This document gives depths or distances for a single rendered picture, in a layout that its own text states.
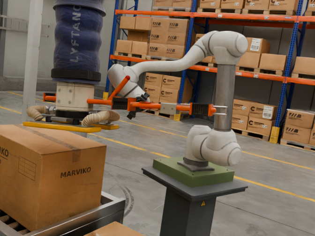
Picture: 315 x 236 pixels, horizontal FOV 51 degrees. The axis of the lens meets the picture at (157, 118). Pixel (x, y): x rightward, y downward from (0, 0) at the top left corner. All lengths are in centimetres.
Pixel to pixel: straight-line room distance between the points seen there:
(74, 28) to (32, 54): 331
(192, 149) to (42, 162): 90
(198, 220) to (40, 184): 102
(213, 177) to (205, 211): 24
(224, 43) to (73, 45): 79
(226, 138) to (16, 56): 1065
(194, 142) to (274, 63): 666
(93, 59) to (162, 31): 832
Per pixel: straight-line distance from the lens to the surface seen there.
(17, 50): 1210
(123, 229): 185
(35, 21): 483
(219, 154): 188
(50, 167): 164
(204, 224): 224
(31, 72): 482
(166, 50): 964
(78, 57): 150
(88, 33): 153
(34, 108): 163
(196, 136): 203
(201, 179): 200
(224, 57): 183
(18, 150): 177
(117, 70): 172
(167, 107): 138
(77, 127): 142
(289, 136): 842
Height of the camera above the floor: 140
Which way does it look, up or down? 9 degrees down
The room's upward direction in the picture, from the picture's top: 8 degrees clockwise
